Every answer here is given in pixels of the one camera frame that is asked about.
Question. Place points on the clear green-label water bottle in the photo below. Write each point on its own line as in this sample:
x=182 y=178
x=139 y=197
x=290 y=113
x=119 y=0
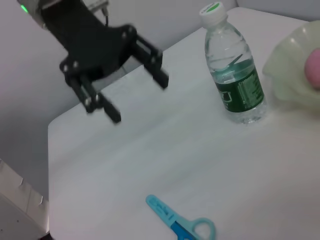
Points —
x=235 y=87

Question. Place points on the blue capped scissors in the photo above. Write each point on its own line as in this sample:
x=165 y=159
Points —
x=165 y=215

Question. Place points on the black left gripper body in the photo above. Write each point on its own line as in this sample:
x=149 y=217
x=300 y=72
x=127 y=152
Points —
x=92 y=42

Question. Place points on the pink toy peach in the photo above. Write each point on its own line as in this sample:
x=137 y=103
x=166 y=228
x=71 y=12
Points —
x=313 y=70

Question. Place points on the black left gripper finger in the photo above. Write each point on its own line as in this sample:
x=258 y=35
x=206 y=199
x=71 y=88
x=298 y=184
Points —
x=153 y=63
x=92 y=97

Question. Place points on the pale green wavy fruit bowl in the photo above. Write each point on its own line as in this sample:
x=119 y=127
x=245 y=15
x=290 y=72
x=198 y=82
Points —
x=287 y=70

